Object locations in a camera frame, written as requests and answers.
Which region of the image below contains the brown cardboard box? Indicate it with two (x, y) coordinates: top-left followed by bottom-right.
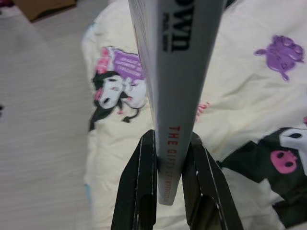
(13, 0), (78, 23)

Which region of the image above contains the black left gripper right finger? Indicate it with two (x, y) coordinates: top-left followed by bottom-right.
(181, 131), (241, 230)

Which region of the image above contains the white printed box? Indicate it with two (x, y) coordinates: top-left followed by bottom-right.
(128, 0), (226, 207)

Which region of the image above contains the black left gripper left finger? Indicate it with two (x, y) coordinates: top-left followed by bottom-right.
(110, 129), (158, 230)

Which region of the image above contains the cream cartoon print blanket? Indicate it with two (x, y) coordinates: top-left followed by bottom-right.
(81, 0), (307, 230)

